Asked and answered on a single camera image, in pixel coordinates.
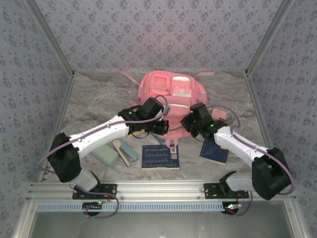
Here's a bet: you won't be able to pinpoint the blue slotted cable duct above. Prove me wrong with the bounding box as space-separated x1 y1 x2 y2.
37 201 227 213

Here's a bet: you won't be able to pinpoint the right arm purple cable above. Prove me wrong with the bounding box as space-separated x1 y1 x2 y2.
207 105 297 196

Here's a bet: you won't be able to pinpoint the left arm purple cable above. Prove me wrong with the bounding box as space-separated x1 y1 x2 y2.
37 95 171 179

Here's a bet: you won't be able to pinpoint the grey metal lower panel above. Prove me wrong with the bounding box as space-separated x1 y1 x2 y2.
14 201 305 238

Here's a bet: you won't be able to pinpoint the green pencil case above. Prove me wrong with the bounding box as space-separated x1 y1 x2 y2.
90 145 119 167

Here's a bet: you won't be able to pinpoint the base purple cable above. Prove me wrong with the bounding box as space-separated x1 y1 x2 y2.
84 188 120 219
224 190 255 218

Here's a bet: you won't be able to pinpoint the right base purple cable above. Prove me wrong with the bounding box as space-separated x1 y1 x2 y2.
224 190 255 218

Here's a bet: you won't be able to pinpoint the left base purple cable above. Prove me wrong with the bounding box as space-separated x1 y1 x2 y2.
84 188 120 219

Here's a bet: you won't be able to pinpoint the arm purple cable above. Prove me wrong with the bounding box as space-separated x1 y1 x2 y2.
207 105 297 196
37 95 171 179

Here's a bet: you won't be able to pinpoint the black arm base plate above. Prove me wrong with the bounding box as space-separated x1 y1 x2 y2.
204 182 250 200
72 183 117 200

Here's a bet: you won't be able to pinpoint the aluminium frame post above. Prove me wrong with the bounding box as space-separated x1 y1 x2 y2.
245 0 295 75
24 0 75 76

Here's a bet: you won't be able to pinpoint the black controller board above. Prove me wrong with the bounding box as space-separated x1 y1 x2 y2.
224 202 242 214
83 202 104 211

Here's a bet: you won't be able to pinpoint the long aluminium mounting rail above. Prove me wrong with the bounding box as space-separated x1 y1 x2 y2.
27 180 297 201

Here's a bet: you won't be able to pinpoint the blue and beige stapler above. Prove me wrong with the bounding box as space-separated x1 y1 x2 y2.
112 138 138 167

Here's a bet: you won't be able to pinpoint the pink backpack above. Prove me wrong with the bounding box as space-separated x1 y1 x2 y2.
118 69 215 147

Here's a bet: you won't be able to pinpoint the left gripper thin black cable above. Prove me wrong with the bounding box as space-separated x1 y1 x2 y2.
130 131 151 139

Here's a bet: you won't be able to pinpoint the dark blue book QR codes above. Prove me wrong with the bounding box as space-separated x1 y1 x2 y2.
141 145 180 171

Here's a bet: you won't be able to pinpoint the dark blue book whale drawing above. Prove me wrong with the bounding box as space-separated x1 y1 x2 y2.
199 138 230 166

